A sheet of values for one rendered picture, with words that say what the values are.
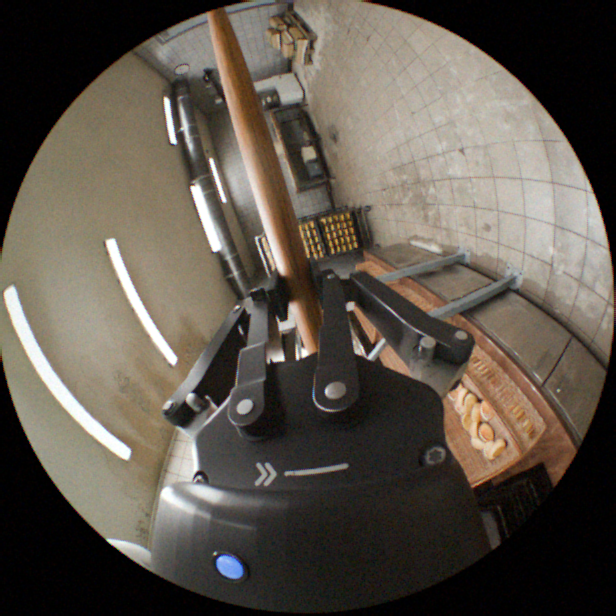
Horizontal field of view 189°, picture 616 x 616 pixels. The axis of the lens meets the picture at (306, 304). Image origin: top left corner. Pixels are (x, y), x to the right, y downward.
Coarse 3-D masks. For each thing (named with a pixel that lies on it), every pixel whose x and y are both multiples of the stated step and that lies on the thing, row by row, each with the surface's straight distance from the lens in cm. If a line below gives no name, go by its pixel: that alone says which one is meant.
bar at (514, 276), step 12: (468, 252) 155; (420, 264) 131; (432, 264) 135; (444, 264) 143; (468, 264) 158; (384, 276) 116; (396, 276) 120; (516, 276) 134; (492, 288) 110; (504, 288) 122; (516, 288) 136; (468, 300) 94; (480, 300) 102; (432, 312) 82; (444, 312) 83; (456, 312) 89; (372, 360) 78
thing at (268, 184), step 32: (224, 32) 34; (224, 64) 26; (256, 96) 22; (256, 128) 18; (256, 160) 17; (256, 192) 17; (288, 192) 17; (288, 224) 16; (288, 256) 16; (288, 288) 17; (320, 320) 19
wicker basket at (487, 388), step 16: (480, 352) 86; (496, 368) 83; (464, 384) 105; (480, 384) 75; (496, 384) 78; (512, 384) 81; (448, 400) 116; (480, 400) 100; (496, 400) 74; (512, 400) 85; (528, 400) 80; (448, 416) 113; (496, 416) 71; (512, 416) 74; (528, 416) 78; (448, 432) 110; (464, 432) 111; (496, 432) 100; (512, 432) 71; (464, 448) 110; (512, 448) 97; (528, 448) 73; (464, 464) 109; (480, 464) 110; (496, 464) 105; (480, 480) 88
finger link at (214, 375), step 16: (240, 320) 13; (224, 336) 11; (240, 336) 13; (208, 352) 11; (224, 352) 11; (208, 368) 10; (224, 368) 11; (192, 384) 9; (208, 384) 10; (224, 384) 11; (176, 400) 9; (224, 400) 11; (176, 416) 9
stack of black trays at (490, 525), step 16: (512, 480) 101; (528, 480) 86; (544, 480) 91; (496, 496) 91; (512, 496) 82; (528, 496) 86; (544, 496) 93; (496, 512) 79; (512, 512) 83; (528, 512) 87; (496, 528) 80; (512, 528) 84; (496, 544) 89
